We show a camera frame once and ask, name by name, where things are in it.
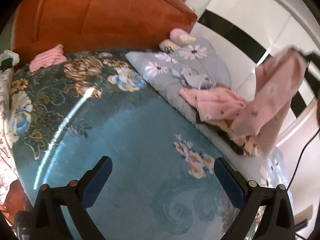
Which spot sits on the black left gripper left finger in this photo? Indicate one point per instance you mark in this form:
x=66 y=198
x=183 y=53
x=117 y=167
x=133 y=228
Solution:
x=48 y=221

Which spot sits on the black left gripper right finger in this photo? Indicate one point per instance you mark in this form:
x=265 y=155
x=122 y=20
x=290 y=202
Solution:
x=247 y=196

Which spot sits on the pink fleece garment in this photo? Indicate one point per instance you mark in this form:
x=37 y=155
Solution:
x=253 y=125

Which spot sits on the white black wardrobe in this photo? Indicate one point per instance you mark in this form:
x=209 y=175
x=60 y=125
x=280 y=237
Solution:
x=247 y=32

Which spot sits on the grey daisy quilt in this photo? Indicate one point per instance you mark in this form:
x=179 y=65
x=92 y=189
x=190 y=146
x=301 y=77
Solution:
x=196 y=82

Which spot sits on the teal floral blanket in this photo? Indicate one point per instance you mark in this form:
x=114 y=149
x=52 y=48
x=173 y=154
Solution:
x=66 y=117

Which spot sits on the pink floral pillow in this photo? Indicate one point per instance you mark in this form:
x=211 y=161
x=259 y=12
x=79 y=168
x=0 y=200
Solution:
x=178 y=38

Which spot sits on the pink knitted cloth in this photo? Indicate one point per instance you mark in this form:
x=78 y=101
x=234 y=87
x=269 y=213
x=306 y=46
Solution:
x=48 y=58

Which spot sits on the orange wooden headboard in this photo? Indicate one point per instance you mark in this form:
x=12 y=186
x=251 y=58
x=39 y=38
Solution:
x=82 y=25

